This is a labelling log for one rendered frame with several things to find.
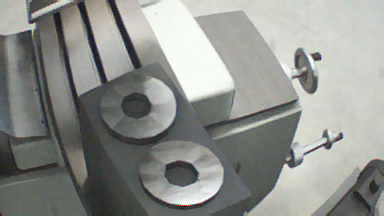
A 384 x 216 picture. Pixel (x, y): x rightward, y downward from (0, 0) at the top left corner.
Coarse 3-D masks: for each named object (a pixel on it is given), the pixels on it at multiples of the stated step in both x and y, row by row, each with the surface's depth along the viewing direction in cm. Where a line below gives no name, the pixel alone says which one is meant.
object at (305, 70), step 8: (304, 48) 154; (296, 56) 158; (304, 56) 153; (312, 56) 153; (320, 56) 153; (296, 64) 160; (304, 64) 156; (312, 64) 151; (288, 72) 151; (296, 72) 155; (304, 72) 155; (312, 72) 152; (304, 80) 159; (312, 80) 153; (304, 88) 159; (312, 88) 154
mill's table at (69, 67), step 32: (96, 0) 123; (128, 0) 123; (64, 32) 117; (96, 32) 117; (128, 32) 117; (64, 64) 115; (96, 64) 115; (128, 64) 112; (160, 64) 113; (64, 96) 107; (64, 128) 103; (64, 160) 107; (96, 192) 96
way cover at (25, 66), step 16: (0, 48) 119; (16, 48) 122; (32, 48) 124; (0, 64) 115; (16, 64) 119; (32, 64) 121; (0, 80) 112; (16, 80) 116; (32, 80) 118; (0, 96) 108; (16, 96) 113; (32, 96) 115; (0, 112) 105; (16, 112) 110; (32, 112) 112; (0, 128) 101; (16, 128) 107; (32, 128) 110; (48, 128) 112
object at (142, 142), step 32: (96, 96) 84; (128, 96) 83; (160, 96) 83; (96, 128) 81; (128, 128) 80; (160, 128) 80; (192, 128) 82; (96, 160) 86; (128, 160) 78; (160, 160) 77; (192, 160) 78; (224, 160) 80; (128, 192) 77; (160, 192) 75; (192, 192) 75; (224, 192) 77
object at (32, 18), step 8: (32, 0) 114; (40, 0) 116; (48, 0) 118; (56, 0) 120; (64, 0) 121; (72, 0) 121; (80, 0) 122; (32, 8) 117; (40, 8) 118; (48, 8) 120; (56, 8) 120; (64, 8) 121; (32, 16) 118; (40, 16) 119
